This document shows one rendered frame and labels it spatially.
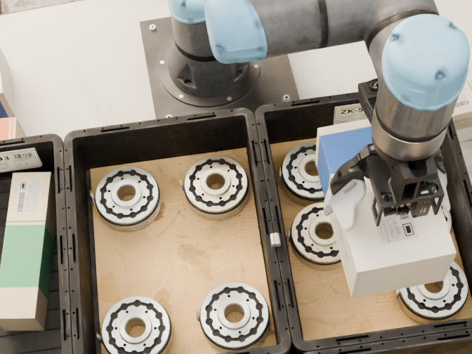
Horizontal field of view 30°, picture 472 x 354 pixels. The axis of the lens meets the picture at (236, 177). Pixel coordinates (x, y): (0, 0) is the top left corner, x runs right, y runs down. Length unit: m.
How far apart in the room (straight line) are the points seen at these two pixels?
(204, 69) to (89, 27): 0.33
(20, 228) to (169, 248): 0.23
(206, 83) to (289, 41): 0.74
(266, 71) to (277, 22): 0.80
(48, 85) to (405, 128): 1.01
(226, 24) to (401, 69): 0.17
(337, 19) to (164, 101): 0.80
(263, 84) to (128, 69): 0.28
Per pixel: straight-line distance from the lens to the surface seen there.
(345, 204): 1.04
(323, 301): 1.35
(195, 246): 1.39
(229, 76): 1.58
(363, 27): 0.86
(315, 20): 0.84
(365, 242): 1.06
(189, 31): 1.50
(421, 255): 1.06
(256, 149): 1.34
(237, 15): 0.83
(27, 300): 1.34
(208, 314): 1.32
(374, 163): 0.98
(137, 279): 1.38
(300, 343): 1.23
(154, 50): 1.68
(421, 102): 0.81
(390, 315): 1.35
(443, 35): 0.81
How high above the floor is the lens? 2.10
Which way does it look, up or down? 62 degrees down
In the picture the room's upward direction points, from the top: 6 degrees counter-clockwise
